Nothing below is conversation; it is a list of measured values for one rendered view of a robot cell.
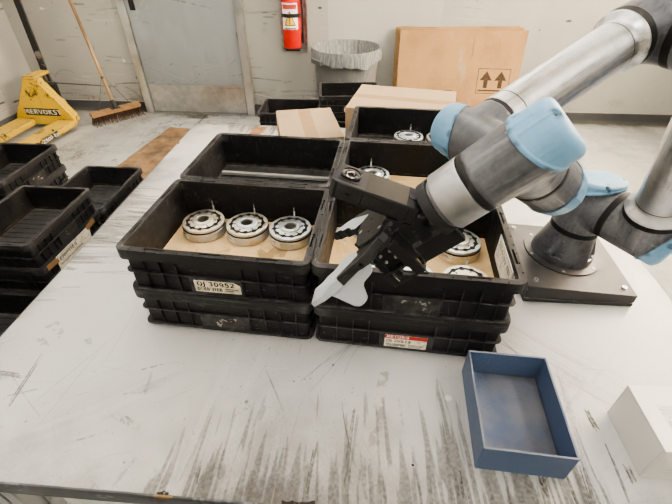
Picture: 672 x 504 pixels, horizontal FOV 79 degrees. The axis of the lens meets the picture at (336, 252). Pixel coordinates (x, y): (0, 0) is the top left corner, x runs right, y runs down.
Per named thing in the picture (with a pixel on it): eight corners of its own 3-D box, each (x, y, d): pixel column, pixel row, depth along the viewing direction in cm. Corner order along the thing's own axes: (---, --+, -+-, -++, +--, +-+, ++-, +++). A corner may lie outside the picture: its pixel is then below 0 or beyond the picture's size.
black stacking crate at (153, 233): (331, 228, 108) (330, 190, 101) (310, 309, 85) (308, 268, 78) (187, 217, 112) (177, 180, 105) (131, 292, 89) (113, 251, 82)
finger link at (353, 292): (342, 334, 53) (390, 281, 53) (309, 307, 51) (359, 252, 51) (337, 324, 56) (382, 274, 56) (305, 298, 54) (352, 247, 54)
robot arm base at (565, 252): (577, 236, 115) (593, 207, 109) (601, 273, 104) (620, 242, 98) (524, 232, 116) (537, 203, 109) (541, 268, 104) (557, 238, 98)
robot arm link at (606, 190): (569, 204, 110) (592, 158, 101) (617, 231, 101) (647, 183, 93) (541, 216, 104) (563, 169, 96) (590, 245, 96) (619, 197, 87)
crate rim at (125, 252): (331, 196, 102) (331, 187, 100) (309, 275, 78) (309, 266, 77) (179, 185, 106) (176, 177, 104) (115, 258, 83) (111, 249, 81)
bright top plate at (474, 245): (476, 230, 99) (477, 228, 98) (484, 257, 91) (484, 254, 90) (434, 228, 100) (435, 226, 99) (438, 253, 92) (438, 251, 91)
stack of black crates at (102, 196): (108, 220, 229) (85, 165, 208) (160, 222, 227) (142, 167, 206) (66, 266, 198) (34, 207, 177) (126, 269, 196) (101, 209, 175)
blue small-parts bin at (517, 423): (461, 370, 86) (468, 349, 82) (535, 378, 84) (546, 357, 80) (474, 468, 70) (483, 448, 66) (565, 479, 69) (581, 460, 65)
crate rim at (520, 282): (497, 207, 98) (499, 199, 96) (525, 295, 74) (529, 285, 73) (331, 196, 102) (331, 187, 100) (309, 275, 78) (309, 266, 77)
